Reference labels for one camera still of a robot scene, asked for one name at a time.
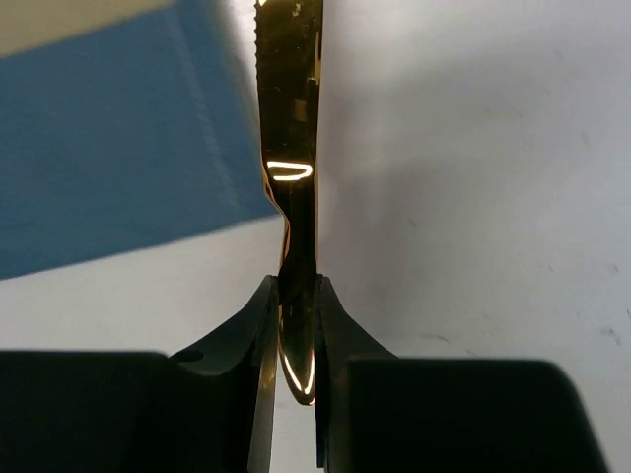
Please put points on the blue beige white cloth napkin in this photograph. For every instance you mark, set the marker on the blue beige white cloth napkin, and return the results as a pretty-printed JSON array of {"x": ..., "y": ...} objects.
[{"x": 124, "y": 125}]

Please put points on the gold knife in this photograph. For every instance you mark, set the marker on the gold knife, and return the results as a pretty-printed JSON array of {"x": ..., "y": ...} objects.
[{"x": 288, "y": 48}]

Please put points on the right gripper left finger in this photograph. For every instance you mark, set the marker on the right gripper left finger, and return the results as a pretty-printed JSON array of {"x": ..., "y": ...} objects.
[{"x": 207, "y": 408}]

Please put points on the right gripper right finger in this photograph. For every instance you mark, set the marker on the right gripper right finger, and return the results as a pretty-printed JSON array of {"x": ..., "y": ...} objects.
[{"x": 376, "y": 412}]

